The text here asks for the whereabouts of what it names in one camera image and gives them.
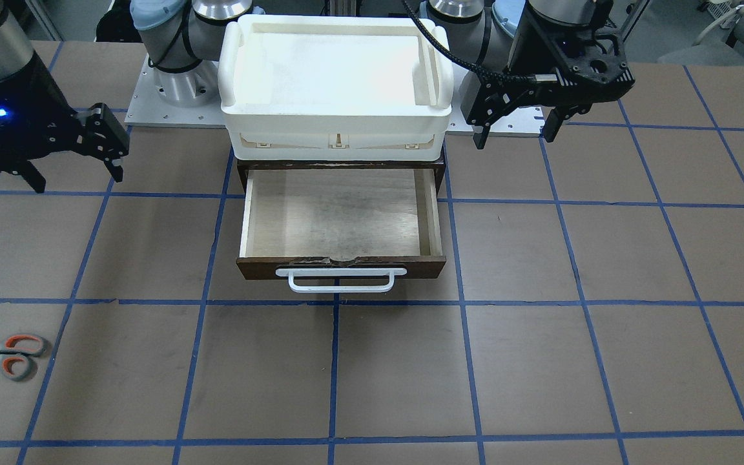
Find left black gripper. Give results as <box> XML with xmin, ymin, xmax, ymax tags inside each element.
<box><xmin>466</xmin><ymin>3</ymin><xmax>636</xmax><ymax>150</ymax></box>

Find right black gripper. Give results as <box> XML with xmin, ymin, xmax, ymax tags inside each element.
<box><xmin>0</xmin><ymin>52</ymin><xmax>130</xmax><ymax>194</ymax></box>

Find grey orange scissors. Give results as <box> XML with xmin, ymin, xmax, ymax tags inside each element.
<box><xmin>0</xmin><ymin>333</ymin><xmax>49</xmax><ymax>382</ymax></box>

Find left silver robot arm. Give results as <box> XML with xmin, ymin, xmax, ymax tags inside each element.
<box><xmin>422</xmin><ymin>1</ymin><xmax>636</xmax><ymax>149</ymax></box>

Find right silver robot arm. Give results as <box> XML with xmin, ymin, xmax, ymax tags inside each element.
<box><xmin>0</xmin><ymin>1</ymin><xmax>258</xmax><ymax>193</ymax></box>

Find open wooden drawer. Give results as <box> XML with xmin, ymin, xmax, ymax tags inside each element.
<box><xmin>236</xmin><ymin>168</ymin><xmax>446</xmax><ymax>280</ymax></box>

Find white plastic tray box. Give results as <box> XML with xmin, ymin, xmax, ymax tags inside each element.
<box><xmin>218</xmin><ymin>14</ymin><xmax>454</xmax><ymax>161</ymax></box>

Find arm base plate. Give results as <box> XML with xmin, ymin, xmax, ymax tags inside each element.
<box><xmin>446</xmin><ymin>65</ymin><xmax>546</xmax><ymax>136</ymax></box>
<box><xmin>125</xmin><ymin>57</ymin><xmax>225</xmax><ymax>129</ymax></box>

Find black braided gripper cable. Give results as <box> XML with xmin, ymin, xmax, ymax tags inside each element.
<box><xmin>400</xmin><ymin>0</ymin><xmax>560</xmax><ymax>85</ymax></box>

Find white drawer handle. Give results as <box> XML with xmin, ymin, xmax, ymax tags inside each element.
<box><xmin>275</xmin><ymin>267</ymin><xmax>407</xmax><ymax>294</ymax></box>

